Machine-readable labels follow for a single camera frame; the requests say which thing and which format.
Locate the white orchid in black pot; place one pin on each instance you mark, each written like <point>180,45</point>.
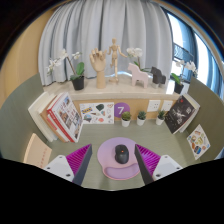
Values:
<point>178,87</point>
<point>135,52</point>
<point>78,83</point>

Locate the white food sticker sheet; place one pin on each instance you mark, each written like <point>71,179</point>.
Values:
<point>199,141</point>

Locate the wide white sticker sheet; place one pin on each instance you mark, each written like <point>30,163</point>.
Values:
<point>96,113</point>

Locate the pink horse figurine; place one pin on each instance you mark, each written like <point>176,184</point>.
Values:
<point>138,76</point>

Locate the wooden hand model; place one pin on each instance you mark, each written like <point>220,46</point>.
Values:
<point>100,66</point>

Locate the red-spined photo magazine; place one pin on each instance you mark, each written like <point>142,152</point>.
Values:
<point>68,116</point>

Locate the round purple number sticker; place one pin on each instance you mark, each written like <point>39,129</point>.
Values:
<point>121,109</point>

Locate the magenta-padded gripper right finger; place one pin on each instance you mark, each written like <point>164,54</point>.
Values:
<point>149,159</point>

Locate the beige booklet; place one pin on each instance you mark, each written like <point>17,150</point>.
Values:
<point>36,151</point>

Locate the wooden artist mannequin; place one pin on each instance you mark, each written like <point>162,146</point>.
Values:
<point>114,56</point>

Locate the black computer mouse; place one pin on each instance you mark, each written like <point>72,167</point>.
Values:
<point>121,154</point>

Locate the dark horse figurine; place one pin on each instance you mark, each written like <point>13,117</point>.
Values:
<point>158,77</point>

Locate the grey curtain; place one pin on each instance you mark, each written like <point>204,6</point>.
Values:
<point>106,23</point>

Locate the white wall socket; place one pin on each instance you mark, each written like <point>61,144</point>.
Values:
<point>167,105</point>
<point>153,106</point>

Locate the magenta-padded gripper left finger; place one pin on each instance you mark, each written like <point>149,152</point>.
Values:
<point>78,159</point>

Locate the pale leaning books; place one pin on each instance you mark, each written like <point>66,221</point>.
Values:
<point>38,115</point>

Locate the small succulent in white pot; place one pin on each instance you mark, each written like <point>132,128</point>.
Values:
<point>141,121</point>
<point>125,122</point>
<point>160,120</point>

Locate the black book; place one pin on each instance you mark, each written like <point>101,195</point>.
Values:
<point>179,115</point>

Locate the white leaning books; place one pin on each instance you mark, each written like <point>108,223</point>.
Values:
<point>196,105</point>

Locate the purple mouse pad with wrist rest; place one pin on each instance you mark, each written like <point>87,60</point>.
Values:
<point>108,156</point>

